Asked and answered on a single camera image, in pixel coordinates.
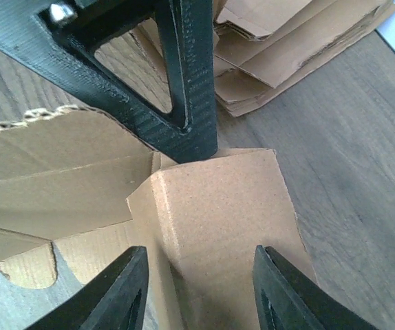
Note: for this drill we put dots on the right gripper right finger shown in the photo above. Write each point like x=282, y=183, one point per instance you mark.
x=287, y=299

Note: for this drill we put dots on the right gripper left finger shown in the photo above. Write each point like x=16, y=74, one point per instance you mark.
x=114, y=299

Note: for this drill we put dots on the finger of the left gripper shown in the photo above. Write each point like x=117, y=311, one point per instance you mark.
x=58, y=40

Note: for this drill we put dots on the cardboard box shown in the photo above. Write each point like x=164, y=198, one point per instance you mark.
x=76, y=181

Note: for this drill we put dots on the stack of flat cardboard boxes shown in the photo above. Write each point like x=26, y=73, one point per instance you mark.
x=260, y=48

